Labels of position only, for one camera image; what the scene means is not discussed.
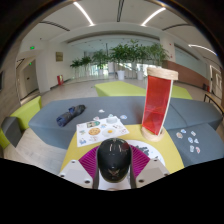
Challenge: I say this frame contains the ceiling strip lights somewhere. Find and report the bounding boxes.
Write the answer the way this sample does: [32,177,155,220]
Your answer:
[73,1,218,56]

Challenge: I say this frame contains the small lime green bench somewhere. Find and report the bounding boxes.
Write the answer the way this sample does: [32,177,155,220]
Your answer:
[171,84,194,100]

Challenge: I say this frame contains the red fire extinguisher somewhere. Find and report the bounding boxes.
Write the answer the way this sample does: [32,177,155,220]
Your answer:
[56,74,64,87]

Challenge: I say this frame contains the scattered small stickers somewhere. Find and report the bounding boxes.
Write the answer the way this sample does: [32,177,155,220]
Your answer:
[175,128,202,155]
[93,108,129,122]

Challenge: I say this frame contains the black computer mouse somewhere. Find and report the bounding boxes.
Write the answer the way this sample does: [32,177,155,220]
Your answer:
[96,137,133,184]

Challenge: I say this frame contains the grey upholstered bench with stickers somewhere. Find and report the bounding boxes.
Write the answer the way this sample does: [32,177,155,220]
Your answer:
[166,123,224,168]

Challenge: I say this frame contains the large lime green bench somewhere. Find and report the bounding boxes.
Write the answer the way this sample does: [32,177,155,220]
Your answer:
[94,80,148,98]

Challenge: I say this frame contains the lime green angled bench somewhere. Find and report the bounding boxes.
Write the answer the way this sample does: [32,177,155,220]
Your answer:
[0,95,43,149]

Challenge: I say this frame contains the long grey upholstered bench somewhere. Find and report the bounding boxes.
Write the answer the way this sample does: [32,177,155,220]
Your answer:
[28,96,174,150]

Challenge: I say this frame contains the dark grey ottoman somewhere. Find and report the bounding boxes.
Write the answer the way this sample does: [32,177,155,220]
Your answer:
[1,116,23,148]

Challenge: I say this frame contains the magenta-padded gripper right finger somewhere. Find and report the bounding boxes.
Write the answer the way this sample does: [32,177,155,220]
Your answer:
[128,144,171,190]

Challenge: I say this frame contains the white printed round mouse pad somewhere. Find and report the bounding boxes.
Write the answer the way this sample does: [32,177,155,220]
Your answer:
[98,139,167,192]

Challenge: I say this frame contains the dark framed wooden bench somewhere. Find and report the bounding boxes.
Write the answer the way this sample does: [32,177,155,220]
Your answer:
[203,93,224,116]

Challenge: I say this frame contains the row of potted plants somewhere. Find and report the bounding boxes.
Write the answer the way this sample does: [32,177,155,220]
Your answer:
[69,39,169,81]

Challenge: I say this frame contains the red cylinder with wooden ends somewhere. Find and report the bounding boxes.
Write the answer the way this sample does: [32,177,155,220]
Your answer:
[140,66,179,143]

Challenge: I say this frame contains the white sticker sheet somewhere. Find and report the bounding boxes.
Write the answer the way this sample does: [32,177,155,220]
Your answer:
[75,116,130,148]

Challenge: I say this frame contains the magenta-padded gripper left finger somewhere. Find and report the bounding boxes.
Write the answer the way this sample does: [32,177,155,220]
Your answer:
[58,145,101,190]

